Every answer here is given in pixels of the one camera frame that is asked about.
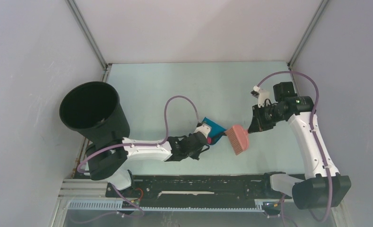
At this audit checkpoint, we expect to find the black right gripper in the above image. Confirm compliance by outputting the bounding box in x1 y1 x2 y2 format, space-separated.
249 103 285 133

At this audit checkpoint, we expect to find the blue dustpan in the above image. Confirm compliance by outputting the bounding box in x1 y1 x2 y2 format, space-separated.
202 117 226 145

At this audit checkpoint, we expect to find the pink hand brush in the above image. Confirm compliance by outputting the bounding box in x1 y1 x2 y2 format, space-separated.
225 124 250 155

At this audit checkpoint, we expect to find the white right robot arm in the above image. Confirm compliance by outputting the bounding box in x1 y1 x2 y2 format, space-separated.
247 82 351 210

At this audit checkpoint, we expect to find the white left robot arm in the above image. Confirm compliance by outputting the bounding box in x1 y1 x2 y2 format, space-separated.
78 129 209 197

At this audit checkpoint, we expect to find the black plastic bin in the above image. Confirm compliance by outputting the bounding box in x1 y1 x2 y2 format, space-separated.
59 81 130 145

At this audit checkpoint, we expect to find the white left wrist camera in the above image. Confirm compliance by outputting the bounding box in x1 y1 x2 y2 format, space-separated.
194 123 211 138

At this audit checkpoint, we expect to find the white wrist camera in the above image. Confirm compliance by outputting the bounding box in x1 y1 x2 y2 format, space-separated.
251 86 271 108
194 123 211 138

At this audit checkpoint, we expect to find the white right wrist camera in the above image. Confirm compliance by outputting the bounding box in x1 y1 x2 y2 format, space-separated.
251 86 271 108

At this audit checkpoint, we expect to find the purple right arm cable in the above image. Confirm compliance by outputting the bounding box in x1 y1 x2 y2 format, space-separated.
256 71 334 227

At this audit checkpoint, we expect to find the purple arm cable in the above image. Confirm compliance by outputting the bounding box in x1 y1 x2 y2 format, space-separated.
77 95 201 218
256 71 334 227

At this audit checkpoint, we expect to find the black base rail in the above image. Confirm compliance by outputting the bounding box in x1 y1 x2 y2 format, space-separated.
120 175 281 209

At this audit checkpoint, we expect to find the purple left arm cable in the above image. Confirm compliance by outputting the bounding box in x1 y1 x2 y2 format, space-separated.
77 95 201 218

